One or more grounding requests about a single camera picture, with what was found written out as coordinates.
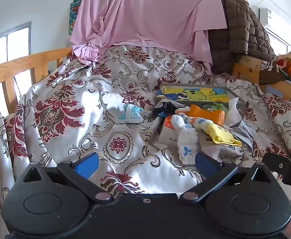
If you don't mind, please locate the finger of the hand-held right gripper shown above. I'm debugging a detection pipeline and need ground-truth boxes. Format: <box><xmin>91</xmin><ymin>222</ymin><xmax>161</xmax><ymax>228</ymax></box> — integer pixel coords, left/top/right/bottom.
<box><xmin>262</xmin><ymin>152</ymin><xmax>291</xmax><ymax>186</ymax></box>

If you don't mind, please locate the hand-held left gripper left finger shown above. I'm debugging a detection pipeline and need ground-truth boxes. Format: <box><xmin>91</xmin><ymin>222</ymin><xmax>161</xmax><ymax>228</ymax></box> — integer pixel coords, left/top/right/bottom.
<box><xmin>16</xmin><ymin>152</ymin><xmax>113</xmax><ymax>203</ymax></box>

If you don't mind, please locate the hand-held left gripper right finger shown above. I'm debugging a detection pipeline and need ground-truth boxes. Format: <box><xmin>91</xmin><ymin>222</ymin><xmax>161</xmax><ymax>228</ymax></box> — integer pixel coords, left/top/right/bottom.
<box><xmin>180</xmin><ymin>152</ymin><xmax>277</xmax><ymax>203</ymax></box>

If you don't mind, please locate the white sock blue print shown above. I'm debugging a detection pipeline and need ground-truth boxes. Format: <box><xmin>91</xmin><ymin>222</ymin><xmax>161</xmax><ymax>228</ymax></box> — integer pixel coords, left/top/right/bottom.
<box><xmin>171</xmin><ymin>115</ymin><xmax>201</xmax><ymax>165</ymax></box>

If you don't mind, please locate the yellow sock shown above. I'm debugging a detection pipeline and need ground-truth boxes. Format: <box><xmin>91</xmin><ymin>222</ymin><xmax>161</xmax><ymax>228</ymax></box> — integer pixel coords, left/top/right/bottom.
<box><xmin>205</xmin><ymin>123</ymin><xmax>242</xmax><ymax>147</ymax></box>

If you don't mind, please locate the striped sock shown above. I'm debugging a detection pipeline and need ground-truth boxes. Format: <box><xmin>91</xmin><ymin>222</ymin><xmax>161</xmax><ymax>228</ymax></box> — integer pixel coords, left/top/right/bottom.
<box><xmin>183</xmin><ymin>113</ymin><xmax>214</xmax><ymax>132</ymax></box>

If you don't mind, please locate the orange soft strap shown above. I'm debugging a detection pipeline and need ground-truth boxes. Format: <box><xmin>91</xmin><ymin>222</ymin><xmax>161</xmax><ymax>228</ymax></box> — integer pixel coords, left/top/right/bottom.
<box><xmin>188</xmin><ymin>105</ymin><xmax>226</xmax><ymax>125</ymax></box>

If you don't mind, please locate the grey cloth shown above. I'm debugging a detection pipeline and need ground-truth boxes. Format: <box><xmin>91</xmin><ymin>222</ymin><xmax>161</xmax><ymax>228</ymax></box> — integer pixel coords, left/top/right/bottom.
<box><xmin>231</xmin><ymin>121</ymin><xmax>257</xmax><ymax>150</ymax></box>

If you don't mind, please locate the white and blue sock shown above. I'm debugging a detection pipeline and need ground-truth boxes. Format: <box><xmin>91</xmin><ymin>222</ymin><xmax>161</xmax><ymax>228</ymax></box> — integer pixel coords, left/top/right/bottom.
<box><xmin>118</xmin><ymin>104</ymin><xmax>144</xmax><ymax>124</ymax></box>

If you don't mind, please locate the black sock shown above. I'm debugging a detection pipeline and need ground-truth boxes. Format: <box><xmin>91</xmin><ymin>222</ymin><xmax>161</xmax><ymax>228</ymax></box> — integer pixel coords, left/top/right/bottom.
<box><xmin>152</xmin><ymin>102</ymin><xmax>179</xmax><ymax>118</ymax></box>

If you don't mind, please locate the grey tray cartoon print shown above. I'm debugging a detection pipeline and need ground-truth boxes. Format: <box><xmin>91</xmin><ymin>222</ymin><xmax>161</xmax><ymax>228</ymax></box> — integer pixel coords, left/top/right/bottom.
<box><xmin>157</xmin><ymin>82</ymin><xmax>247</xmax><ymax>110</ymax></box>

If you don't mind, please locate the floral patterned blanket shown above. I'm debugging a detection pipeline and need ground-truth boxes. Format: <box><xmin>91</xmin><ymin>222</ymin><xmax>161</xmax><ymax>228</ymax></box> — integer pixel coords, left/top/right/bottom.
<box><xmin>0</xmin><ymin>43</ymin><xmax>291</xmax><ymax>239</ymax></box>

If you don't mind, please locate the orange white cardboard box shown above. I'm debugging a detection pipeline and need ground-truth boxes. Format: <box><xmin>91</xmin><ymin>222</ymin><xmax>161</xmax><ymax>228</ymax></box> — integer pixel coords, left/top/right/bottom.
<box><xmin>157</xmin><ymin>116</ymin><xmax>186</xmax><ymax>145</ymax></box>

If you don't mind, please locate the brown cloth white print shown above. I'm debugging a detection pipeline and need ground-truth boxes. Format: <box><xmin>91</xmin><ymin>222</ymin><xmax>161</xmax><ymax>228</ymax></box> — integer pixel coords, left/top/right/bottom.
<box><xmin>259</xmin><ymin>60</ymin><xmax>289</xmax><ymax>85</ymax></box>

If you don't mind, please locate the window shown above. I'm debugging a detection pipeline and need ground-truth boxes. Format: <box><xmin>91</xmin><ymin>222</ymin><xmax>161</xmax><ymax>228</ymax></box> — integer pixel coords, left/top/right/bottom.
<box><xmin>0</xmin><ymin>21</ymin><xmax>32</xmax><ymax>126</ymax></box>

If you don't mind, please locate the brown quilted jacket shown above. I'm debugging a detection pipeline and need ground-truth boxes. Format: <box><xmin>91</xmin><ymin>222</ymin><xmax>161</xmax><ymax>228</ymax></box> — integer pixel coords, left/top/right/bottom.
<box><xmin>208</xmin><ymin>0</ymin><xmax>275</xmax><ymax>75</ymax></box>

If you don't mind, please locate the white air conditioner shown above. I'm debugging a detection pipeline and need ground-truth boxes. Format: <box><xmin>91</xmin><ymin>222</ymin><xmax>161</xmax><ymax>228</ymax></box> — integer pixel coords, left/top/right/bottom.
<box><xmin>259</xmin><ymin>7</ymin><xmax>291</xmax><ymax>46</ymax></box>

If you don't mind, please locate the pink bed sheet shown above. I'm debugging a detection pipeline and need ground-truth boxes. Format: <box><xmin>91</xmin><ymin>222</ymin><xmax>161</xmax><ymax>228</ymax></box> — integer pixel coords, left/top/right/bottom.
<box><xmin>70</xmin><ymin>0</ymin><xmax>228</xmax><ymax>66</ymax></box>

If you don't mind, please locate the wooden bunk frame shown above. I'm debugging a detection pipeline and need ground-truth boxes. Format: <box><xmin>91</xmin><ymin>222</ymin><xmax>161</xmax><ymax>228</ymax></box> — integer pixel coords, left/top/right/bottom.
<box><xmin>232</xmin><ymin>55</ymin><xmax>291</xmax><ymax>102</ymax></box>

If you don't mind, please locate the wooden bed rail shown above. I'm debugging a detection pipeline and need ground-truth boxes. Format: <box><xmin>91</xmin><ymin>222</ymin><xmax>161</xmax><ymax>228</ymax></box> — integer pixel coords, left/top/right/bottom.
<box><xmin>0</xmin><ymin>47</ymin><xmax>73</xmax><ymax>127</ymax></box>

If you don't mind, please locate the colourful wall poster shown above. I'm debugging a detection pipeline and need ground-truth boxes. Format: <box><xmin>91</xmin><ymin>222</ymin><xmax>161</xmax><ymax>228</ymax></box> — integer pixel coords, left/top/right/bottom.
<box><xmin>69</xmin><ymin>0</ymin><xmax>83</xmax><ymax>36</ymax></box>

